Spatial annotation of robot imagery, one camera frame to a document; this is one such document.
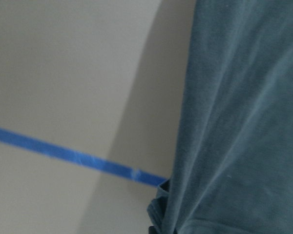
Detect black printed t-shirt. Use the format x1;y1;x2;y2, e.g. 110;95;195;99
147;0;293;234

